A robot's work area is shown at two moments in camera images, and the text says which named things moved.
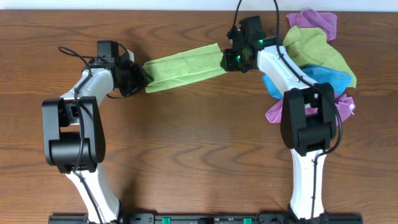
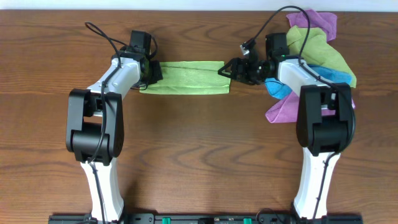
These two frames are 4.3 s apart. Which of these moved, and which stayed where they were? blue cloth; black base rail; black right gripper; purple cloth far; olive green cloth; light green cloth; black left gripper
Moved: black left gripper; light green cloth; black right gripper
Stayed: olive green cloth; black base rail; blue cloth; purple cloth far
